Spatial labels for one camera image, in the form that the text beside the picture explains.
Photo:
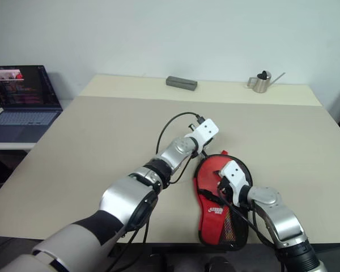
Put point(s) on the grey rectangular block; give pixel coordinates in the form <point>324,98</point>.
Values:
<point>181,83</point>

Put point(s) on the white side table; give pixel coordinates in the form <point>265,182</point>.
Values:
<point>8,146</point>

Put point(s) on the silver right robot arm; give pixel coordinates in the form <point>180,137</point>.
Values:
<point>283,218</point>

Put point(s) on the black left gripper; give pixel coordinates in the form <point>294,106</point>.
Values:
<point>208,144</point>

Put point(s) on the red black mesh paddle case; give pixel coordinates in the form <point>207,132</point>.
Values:
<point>212,221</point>

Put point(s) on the dark rounded shape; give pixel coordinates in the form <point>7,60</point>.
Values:
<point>219,265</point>

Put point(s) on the steel watering can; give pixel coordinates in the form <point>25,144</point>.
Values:
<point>260,85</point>

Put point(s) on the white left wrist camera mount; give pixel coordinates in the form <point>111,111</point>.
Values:
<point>207,130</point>

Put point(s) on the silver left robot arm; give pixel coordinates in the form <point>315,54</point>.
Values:
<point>181,150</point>

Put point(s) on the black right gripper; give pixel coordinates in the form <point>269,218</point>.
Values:
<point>226,191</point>

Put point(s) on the dark blue open laptop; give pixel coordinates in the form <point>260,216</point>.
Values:
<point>25,119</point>

